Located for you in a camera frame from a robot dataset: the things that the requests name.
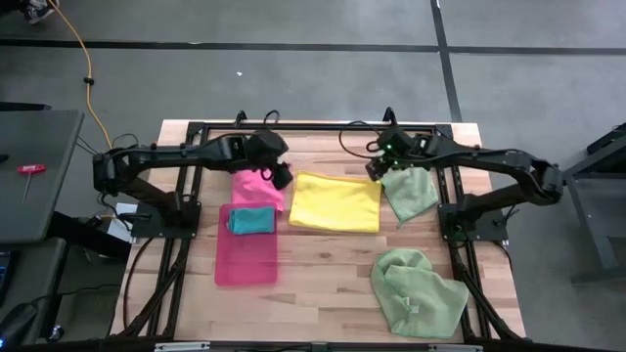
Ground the green microfiber towel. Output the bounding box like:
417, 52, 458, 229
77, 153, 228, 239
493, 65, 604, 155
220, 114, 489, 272
370, 247, 470, 340
379, 165, 440, 229

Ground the blue microfiber towel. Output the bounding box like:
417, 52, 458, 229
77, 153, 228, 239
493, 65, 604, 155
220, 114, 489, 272
226, 205, 278, 236

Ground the yellow microfiber towel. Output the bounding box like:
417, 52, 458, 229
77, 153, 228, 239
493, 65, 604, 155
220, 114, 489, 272
288, 170, 382, 235

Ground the pink translucent plastic tray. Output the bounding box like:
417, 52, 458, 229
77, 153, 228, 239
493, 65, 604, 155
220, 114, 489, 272
213, 202, 280, 287

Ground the pink microfiber towel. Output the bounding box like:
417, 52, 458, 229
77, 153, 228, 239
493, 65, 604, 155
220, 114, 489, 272
230, 168, 288, 212

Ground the white paper sheet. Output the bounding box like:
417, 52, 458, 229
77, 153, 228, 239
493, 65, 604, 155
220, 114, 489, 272
106, 201, 139, 244

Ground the black angled bar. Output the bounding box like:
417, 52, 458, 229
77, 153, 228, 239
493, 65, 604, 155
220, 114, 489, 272
46, 210, 133, 260

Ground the grey metal stand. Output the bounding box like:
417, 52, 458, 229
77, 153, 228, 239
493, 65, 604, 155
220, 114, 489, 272
545, 121, 626, 286

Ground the grey side table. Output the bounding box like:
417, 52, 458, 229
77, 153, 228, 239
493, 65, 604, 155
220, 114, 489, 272
0, 110, 86, 245

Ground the person's shoe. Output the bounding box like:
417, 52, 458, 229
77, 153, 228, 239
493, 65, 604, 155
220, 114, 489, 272
22, 0, 59, 25

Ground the black desk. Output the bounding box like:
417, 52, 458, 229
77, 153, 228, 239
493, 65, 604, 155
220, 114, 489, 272
0, 237, 67, 343

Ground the black computer mouse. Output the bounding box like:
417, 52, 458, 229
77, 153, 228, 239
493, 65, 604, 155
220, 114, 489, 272
0, 301, 39, 349

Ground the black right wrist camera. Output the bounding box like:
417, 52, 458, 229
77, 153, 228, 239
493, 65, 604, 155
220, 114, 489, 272
365, 156, 393, 183

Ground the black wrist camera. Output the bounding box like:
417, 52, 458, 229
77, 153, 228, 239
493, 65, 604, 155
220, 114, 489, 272
270, 163, 294, 192
365, 156, 393, 183

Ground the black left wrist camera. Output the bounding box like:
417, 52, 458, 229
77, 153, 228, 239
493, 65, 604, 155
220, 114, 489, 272
270, 163, 294, 192

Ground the black metal table frame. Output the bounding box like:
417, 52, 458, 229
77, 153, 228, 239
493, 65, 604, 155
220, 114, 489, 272
110, 107, 527, 343

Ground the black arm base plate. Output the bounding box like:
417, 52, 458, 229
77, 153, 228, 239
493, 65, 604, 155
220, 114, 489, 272
130, 199, 202, 240
437, 202, 510, 244

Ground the yellow extension cable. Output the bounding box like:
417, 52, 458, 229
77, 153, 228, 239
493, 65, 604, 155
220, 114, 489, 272
48, 0, 114, 151

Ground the silver metal bracket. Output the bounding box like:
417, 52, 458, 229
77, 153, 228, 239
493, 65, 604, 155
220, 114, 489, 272
428, 343, 484, 352
155, 341, 211, 352

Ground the red T-handle hex key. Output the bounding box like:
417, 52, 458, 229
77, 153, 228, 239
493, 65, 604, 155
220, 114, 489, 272
16, 163, 48, 204

